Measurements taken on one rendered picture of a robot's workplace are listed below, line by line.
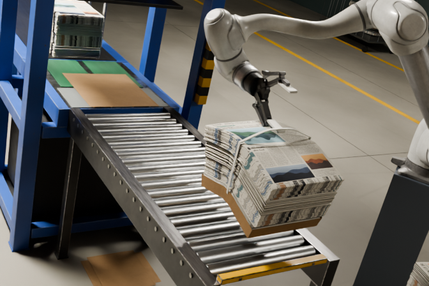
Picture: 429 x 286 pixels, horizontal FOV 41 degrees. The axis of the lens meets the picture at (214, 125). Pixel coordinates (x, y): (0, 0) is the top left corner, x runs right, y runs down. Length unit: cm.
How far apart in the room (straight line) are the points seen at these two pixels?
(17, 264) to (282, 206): 167
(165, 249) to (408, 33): 106
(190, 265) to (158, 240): 22
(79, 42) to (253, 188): 202
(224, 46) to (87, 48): 173
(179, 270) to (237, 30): 81
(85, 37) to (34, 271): 138
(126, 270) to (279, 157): 151
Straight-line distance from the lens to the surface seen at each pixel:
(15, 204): 306
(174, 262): 196
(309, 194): 183
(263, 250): 206
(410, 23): 192
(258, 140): 187
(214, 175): 198
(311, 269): 218
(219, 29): 193
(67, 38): 352
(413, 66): 204
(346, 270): 362
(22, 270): 307
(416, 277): 225
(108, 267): 313
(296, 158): 185
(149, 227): 210
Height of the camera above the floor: 189
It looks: 22 degrees down
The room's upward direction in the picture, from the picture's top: 13 degrees clockwise
